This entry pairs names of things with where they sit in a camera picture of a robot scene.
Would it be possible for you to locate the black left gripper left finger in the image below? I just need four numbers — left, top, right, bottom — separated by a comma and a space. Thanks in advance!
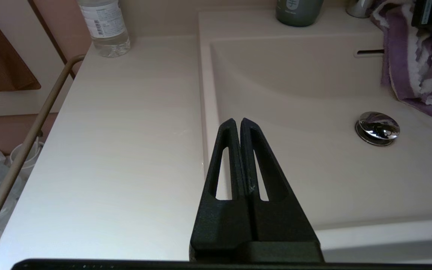
189, 118, 254, 252

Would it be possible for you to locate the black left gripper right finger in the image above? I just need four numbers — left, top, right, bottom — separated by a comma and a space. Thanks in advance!
240, 118, 321, 244

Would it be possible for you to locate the purple white striped towel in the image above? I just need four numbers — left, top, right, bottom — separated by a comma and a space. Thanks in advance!
369, 0, 432, 117

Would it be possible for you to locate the chrome sink faucet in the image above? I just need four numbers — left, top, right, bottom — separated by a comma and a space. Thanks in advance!
346, 0, 375, 18

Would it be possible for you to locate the beige sink basin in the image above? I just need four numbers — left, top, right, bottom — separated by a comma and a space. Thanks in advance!
197, 7, 432, 263

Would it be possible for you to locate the chrome drain stopper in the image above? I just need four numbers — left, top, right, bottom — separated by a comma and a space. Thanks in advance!
355, 111, 401, 147

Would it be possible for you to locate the grey soap pump bottle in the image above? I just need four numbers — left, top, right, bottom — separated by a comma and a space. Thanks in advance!
275, 0, 324, 27

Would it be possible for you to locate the white paper cup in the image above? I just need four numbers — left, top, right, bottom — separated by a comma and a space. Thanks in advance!
10, 139, 45, 177

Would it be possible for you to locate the slim clear plastic bottle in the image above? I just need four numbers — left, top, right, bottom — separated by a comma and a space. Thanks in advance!
77, 0, 131, 58

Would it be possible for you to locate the beige metal towel rail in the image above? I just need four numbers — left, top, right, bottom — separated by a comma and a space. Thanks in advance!
0, 54, 86, 257

